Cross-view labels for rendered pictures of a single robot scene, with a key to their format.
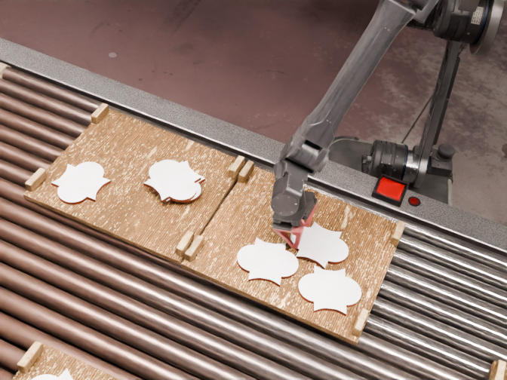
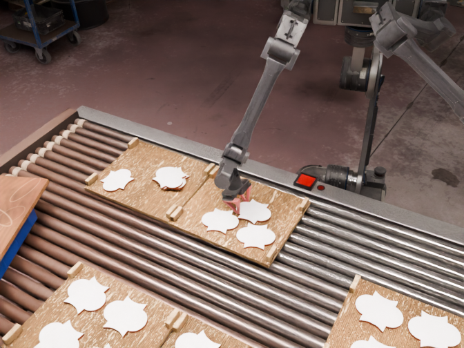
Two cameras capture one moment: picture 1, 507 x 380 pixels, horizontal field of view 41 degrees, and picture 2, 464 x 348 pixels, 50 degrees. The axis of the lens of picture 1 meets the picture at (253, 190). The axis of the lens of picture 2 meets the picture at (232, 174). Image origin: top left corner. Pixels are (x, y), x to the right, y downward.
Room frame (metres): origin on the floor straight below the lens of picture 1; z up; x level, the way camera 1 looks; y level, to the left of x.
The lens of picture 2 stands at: (-0.32, -0.38, 2.24)
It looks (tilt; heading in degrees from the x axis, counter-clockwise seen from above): 41 degrees down; 13
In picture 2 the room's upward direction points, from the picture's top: 2 degrees counter-clockwise
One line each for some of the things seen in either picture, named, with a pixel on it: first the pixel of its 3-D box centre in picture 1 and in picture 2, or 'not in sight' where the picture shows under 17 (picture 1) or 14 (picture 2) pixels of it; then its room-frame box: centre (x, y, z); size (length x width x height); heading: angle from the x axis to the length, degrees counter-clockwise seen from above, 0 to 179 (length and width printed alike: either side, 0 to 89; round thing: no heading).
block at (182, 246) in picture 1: (185, 243); (171, 211); (0.90, 0.13, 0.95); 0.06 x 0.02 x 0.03; 162
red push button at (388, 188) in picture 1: (390, 190); (305, 181); (1.17, -0.34, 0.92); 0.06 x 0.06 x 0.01; 72
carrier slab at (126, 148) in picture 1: (139, 179); (151, 178); (1.09, 0.28, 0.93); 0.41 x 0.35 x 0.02; 72
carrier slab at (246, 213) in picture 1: (297, 246); (240, 213); (0.95, -0.12, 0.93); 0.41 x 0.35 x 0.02; 71
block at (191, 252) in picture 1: (194, 248); (177, 213); (0.89, 0.11, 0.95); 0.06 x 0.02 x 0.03; 161
